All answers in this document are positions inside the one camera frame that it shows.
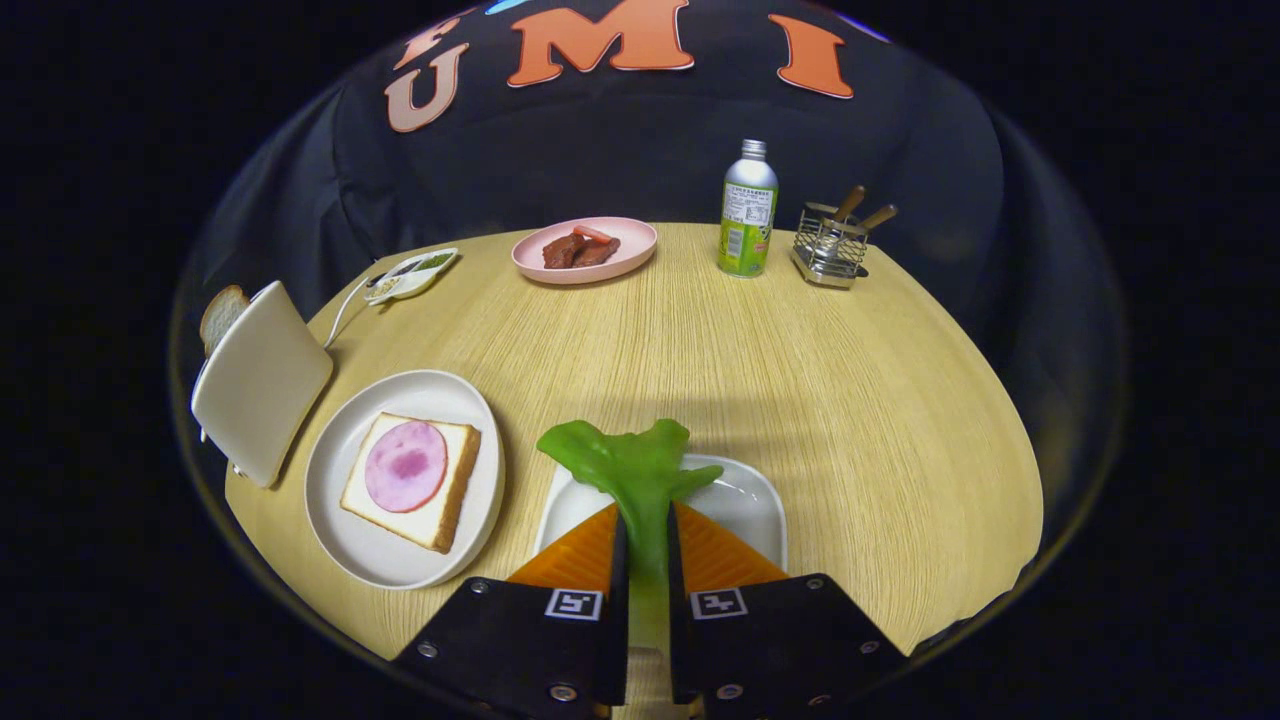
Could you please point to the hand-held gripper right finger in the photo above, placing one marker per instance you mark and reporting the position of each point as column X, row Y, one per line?
column 678, row 600

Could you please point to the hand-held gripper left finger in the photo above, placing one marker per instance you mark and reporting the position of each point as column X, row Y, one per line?
column 619, row 600

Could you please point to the green lettuce leaf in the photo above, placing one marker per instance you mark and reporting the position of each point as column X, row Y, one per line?
column 640, row 480

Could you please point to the brown crust bread slice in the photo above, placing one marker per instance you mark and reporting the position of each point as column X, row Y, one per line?
column 222, row 312

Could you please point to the white square plate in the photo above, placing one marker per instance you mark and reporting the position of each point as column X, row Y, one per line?
column 745, row 505

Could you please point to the white square toast slice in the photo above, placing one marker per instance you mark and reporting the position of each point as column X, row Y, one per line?
column 425, row 520

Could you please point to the pink round ham slice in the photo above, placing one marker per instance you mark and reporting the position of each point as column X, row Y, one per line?
column 405, row 465

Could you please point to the white round plate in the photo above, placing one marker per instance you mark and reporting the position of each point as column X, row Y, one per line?
column 335, row 470

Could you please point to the dark red meat slice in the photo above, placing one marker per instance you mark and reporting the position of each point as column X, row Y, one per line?
column 575, row 252

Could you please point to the pink plate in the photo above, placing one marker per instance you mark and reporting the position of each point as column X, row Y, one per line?
column 635, row 245

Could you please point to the red sausage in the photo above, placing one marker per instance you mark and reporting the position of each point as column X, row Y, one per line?
column 592, row 234

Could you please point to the silver green drink bottle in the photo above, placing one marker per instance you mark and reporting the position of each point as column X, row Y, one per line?
column 747, row 230

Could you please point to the white divided bean dish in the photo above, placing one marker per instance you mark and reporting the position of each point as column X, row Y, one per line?
column 405, row 280

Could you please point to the white toaster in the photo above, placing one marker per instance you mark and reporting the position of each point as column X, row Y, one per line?
column 260, row 385

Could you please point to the black backdrop cloth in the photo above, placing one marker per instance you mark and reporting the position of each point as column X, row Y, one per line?
column 600, row 150

